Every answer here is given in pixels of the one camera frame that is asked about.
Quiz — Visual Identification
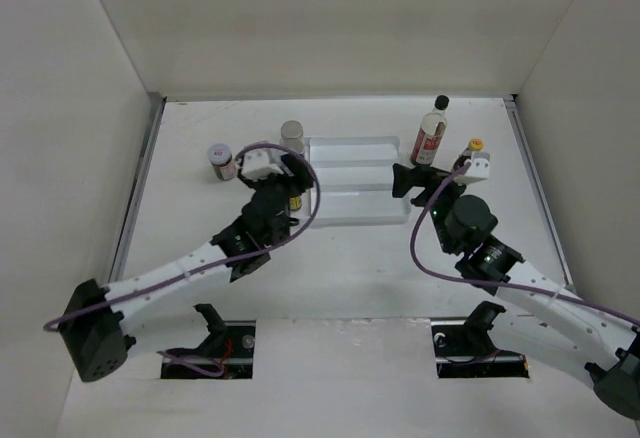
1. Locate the white divided organizer tray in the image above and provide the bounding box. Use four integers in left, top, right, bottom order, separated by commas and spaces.
306, 136, 410, 228

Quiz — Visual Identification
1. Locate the tall soy sauce bottle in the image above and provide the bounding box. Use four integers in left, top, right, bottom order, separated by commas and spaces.
410, 95, 449, 166

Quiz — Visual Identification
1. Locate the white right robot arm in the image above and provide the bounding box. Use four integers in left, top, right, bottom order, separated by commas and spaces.
392, 162, 639, 420

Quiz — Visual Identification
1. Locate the silver-lid jar blue label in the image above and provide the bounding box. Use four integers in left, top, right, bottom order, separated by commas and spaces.
280, 120, 304, 141

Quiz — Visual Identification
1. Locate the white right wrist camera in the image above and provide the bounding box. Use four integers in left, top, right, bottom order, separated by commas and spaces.
454, 152, 491, 185

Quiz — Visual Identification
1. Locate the small gold-cap bottle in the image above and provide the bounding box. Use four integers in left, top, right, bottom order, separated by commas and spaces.
289, 194, 303, 212

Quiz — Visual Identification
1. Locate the green-label yellow-cap sauce bottle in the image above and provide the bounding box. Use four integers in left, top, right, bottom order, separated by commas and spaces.
451, 138, 484, 172

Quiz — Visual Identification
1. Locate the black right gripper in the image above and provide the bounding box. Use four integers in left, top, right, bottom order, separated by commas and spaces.
393, 162, 475, 254

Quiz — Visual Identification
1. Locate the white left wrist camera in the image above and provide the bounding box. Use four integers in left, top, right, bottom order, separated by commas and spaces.
236, 148, 283, 182

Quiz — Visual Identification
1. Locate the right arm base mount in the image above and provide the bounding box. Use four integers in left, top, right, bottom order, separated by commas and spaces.
431, 301, 529, 379

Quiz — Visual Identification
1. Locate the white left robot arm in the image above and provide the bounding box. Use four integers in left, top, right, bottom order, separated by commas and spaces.
45, 146, 319, 383

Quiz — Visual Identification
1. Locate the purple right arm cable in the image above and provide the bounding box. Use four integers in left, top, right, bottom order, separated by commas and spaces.
409, 165, 640, 329

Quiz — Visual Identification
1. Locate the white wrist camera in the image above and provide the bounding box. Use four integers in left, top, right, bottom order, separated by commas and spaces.
236, 148, 283, 182
454, 152, 491, 185

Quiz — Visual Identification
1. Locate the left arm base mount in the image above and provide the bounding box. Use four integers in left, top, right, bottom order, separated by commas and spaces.
160, 304, 257, 380

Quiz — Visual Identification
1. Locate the dark jar white red lid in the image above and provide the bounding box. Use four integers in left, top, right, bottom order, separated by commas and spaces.
207, 143, 236, 181

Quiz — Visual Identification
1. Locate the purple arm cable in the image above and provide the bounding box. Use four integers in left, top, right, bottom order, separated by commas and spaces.
42, 142, 322, 378
409, 165, 640, 329

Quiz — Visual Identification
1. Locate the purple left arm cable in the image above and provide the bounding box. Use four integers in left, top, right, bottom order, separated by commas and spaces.
42, 142, 322, 378

